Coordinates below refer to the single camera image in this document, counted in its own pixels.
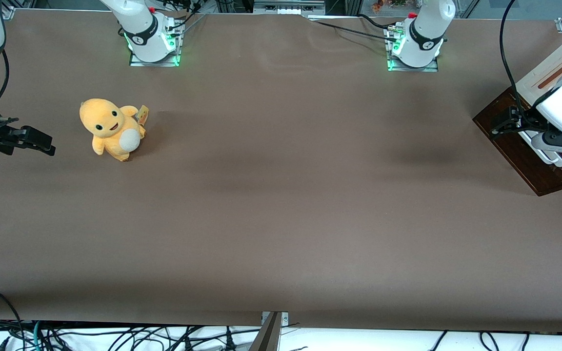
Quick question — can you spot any long black table cable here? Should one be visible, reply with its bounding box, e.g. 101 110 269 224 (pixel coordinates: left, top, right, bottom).
309 19 399 43

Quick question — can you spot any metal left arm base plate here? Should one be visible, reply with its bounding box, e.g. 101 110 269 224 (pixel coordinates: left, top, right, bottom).
386 25 439 73

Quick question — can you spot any metal table edge bracket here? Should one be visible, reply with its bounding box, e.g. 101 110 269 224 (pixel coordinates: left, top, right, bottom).
249 311 290 351

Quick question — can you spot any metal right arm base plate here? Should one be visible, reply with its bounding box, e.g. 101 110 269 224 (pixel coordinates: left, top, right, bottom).
129 20 184 68

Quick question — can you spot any short black table cable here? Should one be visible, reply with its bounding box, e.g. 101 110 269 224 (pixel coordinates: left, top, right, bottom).
357 13 395 31

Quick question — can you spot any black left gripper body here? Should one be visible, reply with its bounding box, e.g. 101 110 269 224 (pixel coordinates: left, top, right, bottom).
518 107 551 134

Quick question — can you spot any aluminium frame with sockets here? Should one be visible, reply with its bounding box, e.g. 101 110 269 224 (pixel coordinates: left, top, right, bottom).
253 0 326 16

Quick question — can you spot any yellow plush toy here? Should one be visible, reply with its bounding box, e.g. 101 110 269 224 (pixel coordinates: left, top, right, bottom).
79 98 149 162

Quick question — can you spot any white drawer handle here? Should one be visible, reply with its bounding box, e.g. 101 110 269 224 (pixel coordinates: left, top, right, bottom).
520 129 562 168

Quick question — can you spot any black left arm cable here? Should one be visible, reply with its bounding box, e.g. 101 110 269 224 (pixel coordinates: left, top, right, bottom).
499 0 528 123

